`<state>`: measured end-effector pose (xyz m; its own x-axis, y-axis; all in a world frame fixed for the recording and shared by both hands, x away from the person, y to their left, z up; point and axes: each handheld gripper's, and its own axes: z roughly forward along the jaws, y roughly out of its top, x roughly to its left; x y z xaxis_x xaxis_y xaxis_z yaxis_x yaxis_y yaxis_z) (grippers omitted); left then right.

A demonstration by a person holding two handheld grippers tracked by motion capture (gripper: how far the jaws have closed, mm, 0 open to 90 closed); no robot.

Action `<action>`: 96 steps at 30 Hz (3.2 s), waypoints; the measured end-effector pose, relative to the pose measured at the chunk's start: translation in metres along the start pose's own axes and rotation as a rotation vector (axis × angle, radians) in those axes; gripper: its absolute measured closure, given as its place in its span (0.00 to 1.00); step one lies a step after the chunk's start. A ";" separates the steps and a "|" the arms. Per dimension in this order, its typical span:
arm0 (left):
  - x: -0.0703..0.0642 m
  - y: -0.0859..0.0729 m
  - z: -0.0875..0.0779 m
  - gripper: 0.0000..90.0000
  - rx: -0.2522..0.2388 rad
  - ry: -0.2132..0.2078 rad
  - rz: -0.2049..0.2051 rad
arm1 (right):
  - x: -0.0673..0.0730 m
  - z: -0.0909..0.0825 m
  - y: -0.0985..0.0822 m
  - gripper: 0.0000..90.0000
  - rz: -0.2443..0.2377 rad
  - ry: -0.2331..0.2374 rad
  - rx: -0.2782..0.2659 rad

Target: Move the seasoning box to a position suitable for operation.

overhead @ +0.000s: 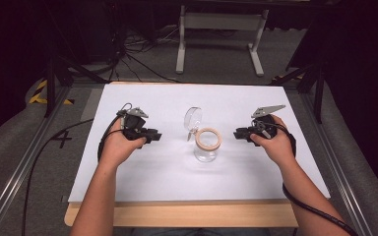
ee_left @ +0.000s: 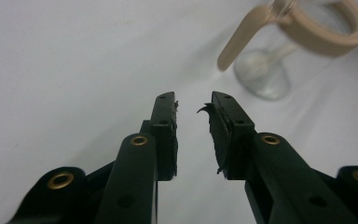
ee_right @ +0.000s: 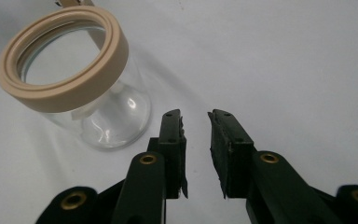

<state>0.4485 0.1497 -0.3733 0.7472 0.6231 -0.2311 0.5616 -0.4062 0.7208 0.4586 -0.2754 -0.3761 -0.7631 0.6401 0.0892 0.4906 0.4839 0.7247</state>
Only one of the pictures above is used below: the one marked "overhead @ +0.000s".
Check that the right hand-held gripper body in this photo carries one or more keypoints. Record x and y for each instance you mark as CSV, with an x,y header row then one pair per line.
x,y
265,124

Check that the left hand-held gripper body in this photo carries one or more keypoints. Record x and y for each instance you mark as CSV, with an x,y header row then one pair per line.
x,y
134,123

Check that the clear glass jar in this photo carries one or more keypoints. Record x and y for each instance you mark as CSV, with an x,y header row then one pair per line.
x,y
204,136

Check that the person's right hand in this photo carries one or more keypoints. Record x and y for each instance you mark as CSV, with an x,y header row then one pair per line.
x,y
275,141

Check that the person's left hand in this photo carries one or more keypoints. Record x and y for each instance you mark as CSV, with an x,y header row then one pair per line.
x,y
120,146

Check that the white paper sheet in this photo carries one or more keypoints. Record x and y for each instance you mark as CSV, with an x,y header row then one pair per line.
x,y
197,170

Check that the black tripod stand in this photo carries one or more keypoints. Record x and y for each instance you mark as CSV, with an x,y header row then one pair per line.
x,y
310,77
60,70

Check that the yellow black floor tape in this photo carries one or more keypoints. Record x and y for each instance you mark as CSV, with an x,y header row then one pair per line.
x,y
42,95

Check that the white metal stand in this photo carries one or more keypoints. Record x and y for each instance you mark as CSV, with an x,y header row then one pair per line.
x,y
221,36

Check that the aluminium rail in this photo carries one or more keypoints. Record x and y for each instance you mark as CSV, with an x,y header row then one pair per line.
x,y
23,170
336,170

